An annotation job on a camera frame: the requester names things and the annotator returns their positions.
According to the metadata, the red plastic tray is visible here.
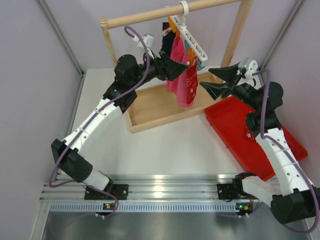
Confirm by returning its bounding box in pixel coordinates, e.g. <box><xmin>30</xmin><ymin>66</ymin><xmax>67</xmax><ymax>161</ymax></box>
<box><xmin>204</xmin><ymin>96</ymin><xmax>308</xmax><ymax>182</ymax></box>

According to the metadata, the teal middle clothes peg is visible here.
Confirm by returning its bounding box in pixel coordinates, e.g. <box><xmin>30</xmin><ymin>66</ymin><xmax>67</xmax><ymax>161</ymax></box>
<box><xmin>184</xmin><ymin>40</ymin><xmax>190</xmax><ymax>51</ymax></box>

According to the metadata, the aluminium mounting rail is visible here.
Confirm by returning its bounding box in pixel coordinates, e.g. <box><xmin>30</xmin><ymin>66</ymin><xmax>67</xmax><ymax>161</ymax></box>
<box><xmin>40</xmin><ymin>174</ymin><xmax>235</xmax><ymax>202</ymax></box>

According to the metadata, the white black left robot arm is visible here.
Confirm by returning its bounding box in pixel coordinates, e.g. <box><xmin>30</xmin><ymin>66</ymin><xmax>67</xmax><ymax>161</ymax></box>
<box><xmin>51</xmin><ymin>51</ymin><xmax>188</xmax><ymax>199</ymax></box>

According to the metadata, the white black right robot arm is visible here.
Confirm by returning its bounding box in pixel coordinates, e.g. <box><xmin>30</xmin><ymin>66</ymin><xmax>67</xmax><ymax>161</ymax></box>
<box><xmin>200</xmin><ymin>61</ymin><xmax>320</xmax><ymax>231</ymax></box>

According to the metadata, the red patterned sock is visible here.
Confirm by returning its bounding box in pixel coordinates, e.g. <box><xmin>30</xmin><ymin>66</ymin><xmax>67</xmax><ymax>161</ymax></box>
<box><xmin>244</xmin><ymin>124</ymin><xmax>260</xmax><ymax>144</ymax></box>
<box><xmin>186</xmin><ymin>60</ymin><xmax>198</xmax><ymax>106</ymax></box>

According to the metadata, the wooden clothes rack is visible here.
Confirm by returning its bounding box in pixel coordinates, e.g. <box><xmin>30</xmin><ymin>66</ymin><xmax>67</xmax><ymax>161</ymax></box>
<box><xmin>99</xmin><ymin>0</ymin><xmax>253</xmax><ymax>134</ymax></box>

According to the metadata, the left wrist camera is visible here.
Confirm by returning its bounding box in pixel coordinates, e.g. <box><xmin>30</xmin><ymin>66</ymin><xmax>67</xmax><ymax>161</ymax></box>
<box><xmin>133</xmin><ymin>34</ymin><xmax>154</xmax><ymax>50</ymax></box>

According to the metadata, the orange clothes peg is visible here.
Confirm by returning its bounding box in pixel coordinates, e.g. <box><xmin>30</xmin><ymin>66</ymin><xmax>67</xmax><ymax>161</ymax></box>
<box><xmin>187</xmin><ymin>47</ymin><xmax>197</xmax><ymax>66</ymax></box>
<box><xmin>168</xmin><ymin>21</ymin><xmax>176</xmax><ymax>33</ymax></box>
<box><xmin>173</xmin><ymin>28</ymin><xmax>181</xmax><ymax>40</ymax></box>

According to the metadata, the white clip hanger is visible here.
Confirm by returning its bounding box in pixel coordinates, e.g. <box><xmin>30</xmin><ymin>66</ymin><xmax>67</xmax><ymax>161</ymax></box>
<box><xmin>168</xmin><ymin>0</ymin><xmax>208</xmax><ymax>63</ymax></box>

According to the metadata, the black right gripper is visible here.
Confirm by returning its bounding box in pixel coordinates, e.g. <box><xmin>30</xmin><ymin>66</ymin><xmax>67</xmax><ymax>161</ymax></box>
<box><xmin>199</xmin><ymin>62</ymin><xmax>260</xmax><ymax>111</ymax></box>

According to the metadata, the pink towel sock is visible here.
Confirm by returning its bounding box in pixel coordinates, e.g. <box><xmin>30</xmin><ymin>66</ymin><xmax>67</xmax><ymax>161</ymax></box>
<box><xmin>166</xmin><ymin>37</ymin><xmax>190</xmax><ymax>108</ymax></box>

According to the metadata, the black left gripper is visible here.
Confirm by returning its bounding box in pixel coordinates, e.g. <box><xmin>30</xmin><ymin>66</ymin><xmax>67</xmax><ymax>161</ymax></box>
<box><xmin>129</xmin><ymin>49</ymin><xmax>188</xmax><ymax>90</ymax></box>

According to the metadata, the teal end clothes peg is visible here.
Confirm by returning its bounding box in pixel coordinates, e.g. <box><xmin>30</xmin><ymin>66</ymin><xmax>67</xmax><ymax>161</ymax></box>
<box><xmin>196</xmin><ymin>61</ymin><xmax>205</xmax><ymax>71</ymax></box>

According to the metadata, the perforated cable duct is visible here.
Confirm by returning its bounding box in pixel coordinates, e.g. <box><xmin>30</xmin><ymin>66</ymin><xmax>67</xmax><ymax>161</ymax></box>
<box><xmin>50</xmin><ymin>201</ymin><xmax>253</xmax><ymax>213</ymax></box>

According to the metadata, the black christmas sock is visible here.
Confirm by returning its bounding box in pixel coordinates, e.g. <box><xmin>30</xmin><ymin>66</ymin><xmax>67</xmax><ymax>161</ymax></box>
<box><xmin>160</xmin><ymin>22</ymin><xmax>176</xmax><ymax>57</ymax></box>

